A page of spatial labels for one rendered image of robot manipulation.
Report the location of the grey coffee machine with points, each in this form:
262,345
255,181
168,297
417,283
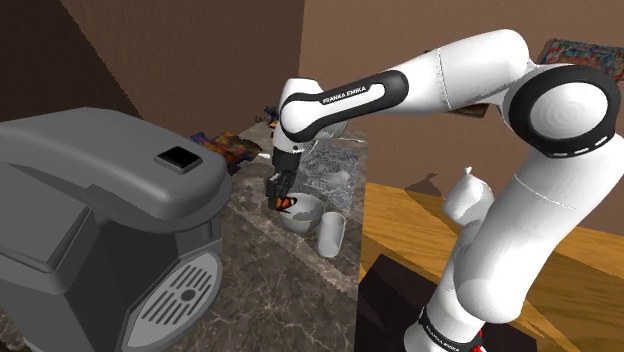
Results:
97,229

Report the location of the colourful patterned cloth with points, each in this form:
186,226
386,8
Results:
228,145

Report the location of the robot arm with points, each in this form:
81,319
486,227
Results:
492,234

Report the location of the colourful wall picture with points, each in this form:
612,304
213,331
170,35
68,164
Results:
585,57

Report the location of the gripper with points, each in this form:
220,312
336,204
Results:
285,163

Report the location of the white cup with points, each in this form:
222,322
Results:
331,234

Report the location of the orange and black small object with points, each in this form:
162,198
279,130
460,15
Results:
284,202

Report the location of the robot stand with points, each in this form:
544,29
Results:
390,302

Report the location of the grey bowl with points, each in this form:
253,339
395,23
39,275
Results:
304,214

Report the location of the dark blue small figure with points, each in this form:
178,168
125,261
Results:
271,116

